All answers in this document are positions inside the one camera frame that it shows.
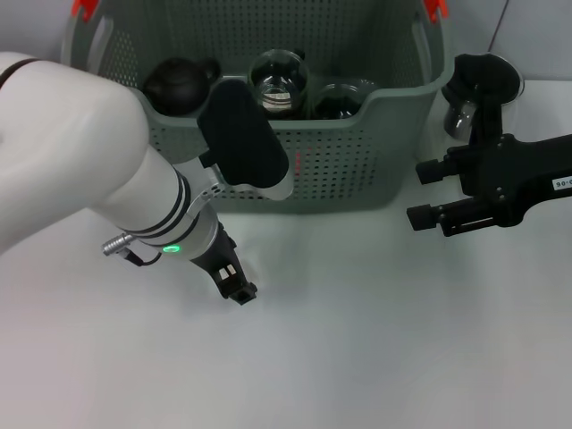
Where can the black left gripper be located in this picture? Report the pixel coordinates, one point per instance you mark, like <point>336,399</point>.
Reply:
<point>219,254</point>

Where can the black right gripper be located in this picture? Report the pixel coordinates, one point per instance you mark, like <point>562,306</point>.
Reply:
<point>518,179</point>

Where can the round glass jar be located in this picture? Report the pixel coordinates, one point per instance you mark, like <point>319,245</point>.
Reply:
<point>281,67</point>

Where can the grey-green perforated storage bin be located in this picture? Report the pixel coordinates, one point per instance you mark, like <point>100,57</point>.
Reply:
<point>357,170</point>

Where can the black clay teapot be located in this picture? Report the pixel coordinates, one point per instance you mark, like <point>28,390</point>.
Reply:
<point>176,89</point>

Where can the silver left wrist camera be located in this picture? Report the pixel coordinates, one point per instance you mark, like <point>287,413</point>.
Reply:
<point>243,138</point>

